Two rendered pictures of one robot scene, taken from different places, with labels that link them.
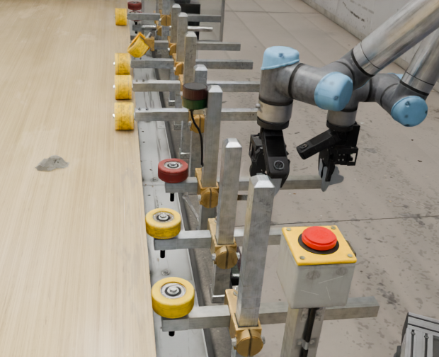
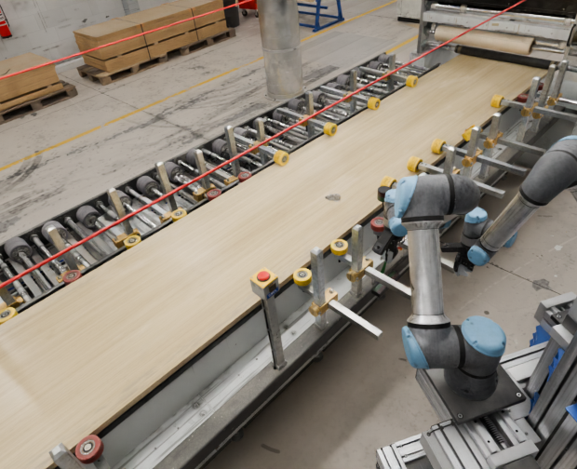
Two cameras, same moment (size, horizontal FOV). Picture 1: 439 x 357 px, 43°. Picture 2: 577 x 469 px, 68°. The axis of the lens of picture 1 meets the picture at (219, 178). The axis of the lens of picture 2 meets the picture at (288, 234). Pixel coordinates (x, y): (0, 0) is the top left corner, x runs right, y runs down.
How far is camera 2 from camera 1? 125 cm
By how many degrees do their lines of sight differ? 50
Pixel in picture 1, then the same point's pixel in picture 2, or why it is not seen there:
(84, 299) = (275, 260)
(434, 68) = (492, 237)
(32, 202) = (306, 212)
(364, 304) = (372, 330)
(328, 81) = (393, 220)
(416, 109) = (476, 256)
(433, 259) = not seen: outside the picture
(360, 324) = not seen: hidden behind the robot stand
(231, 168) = (355, 238)
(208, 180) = not seen: hidden behind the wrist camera
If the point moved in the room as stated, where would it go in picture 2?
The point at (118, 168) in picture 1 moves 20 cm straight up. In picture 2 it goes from (355, 211) to (355, 179)
